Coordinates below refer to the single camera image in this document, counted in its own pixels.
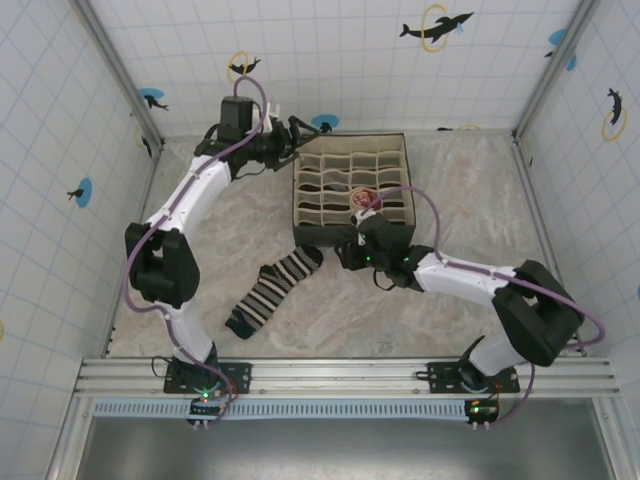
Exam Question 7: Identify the peach sock purple maroon stripes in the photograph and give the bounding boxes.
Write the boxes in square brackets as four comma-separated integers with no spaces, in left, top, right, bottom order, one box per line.
[349,187,384,214]

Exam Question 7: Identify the dark fabric organizer box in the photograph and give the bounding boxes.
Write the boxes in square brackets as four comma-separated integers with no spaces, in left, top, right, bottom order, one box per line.
[291,132,418,249]

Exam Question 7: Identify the black white striped sock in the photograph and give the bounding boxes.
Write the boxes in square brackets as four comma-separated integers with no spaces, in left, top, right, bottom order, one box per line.
[224,244,325,341]

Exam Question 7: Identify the dolphin blue oval sticker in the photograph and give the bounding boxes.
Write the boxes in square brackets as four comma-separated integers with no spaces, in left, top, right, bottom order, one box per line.
[66,177,95,209]
[310,113,342,134]
[137,88,170,112]
[543,28,579,72]

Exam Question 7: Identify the small circuit board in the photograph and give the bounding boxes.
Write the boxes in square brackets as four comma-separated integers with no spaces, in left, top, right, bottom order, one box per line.
[187,388,226,431]
[463,398,501,431]

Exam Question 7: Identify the purple cable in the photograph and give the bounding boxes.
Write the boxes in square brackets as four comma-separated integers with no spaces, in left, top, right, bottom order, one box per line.
[354,185,606,429]
[123,75,266,429]

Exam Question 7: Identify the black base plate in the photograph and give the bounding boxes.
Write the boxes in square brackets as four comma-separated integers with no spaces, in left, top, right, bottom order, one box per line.
[164,361,254,397]
[427,360,521,396]

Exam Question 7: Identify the aluminium rail beam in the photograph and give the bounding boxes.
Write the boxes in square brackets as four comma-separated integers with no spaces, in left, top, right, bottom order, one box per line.
[73,356,622,400]

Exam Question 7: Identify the aluminium table edge rail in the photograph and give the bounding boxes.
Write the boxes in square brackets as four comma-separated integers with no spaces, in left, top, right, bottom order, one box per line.
[101,139,165,359]
[512,134,587,359]

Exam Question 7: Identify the aluminium corner post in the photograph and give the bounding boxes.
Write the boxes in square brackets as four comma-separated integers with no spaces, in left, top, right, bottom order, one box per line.
[73,0,165,154]
[512,0,601,141]

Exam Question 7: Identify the white slotted cable duct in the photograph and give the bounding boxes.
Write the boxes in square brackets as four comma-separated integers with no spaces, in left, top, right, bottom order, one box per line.
[92,398,501,420]

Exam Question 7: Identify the large dolphin yellow ring sticker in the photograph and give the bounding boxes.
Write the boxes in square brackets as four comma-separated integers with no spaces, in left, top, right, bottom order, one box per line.
[398,3,475,54]

